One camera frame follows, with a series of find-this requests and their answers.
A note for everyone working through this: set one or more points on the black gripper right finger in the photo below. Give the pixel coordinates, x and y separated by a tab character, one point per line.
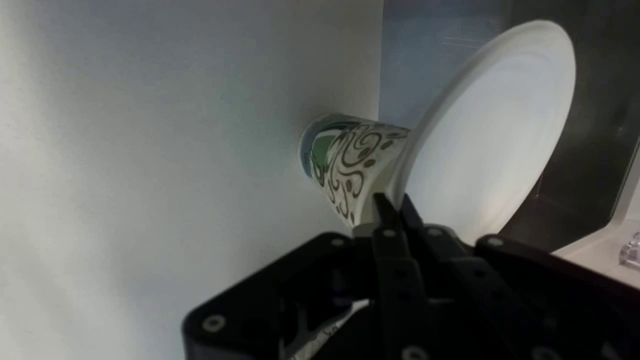
506	300

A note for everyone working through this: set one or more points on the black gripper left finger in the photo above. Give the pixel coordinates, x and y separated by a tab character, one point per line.
320	292

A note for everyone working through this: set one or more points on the printed paper cup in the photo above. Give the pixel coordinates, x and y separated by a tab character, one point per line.
347	161

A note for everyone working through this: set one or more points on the white round plate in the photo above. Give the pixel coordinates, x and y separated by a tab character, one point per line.
493	140

